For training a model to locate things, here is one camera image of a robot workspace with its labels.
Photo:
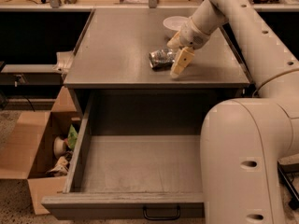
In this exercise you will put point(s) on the grey cabinet with top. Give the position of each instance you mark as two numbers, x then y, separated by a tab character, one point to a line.
113	59

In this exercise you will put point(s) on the black stand base bar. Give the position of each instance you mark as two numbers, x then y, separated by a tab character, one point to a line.
284	170

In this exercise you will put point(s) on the crumpled paper bag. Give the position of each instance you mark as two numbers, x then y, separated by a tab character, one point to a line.
60	168

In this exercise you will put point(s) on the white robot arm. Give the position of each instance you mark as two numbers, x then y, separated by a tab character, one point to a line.
242	139

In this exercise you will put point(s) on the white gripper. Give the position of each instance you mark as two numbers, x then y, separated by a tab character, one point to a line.
192	35

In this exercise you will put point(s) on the brown cardboard box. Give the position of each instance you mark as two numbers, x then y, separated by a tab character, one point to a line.
28	152

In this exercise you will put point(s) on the silver red bull can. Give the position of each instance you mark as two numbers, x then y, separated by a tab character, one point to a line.
161	58

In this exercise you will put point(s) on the white cup in box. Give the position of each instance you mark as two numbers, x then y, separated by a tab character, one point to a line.
59	147

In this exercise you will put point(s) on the white ceramic bowl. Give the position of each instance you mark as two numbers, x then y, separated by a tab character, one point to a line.
173	24

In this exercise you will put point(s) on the green snack bag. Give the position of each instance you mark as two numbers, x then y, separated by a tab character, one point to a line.
72	137

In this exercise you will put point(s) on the open grey top drawer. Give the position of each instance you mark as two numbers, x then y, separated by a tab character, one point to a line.
124	161

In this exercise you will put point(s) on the black drawer handle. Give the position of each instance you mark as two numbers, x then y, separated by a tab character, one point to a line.
161	214

